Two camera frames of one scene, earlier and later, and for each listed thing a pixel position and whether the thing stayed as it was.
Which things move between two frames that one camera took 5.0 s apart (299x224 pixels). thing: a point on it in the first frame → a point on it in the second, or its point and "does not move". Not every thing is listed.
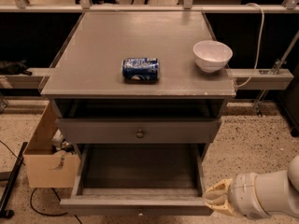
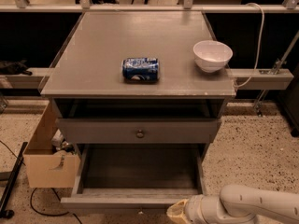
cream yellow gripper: (242, 194) → (193, 208)
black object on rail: (14, 68) does not move
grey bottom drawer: (137, 179) does not move
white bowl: (211, 56) does not move
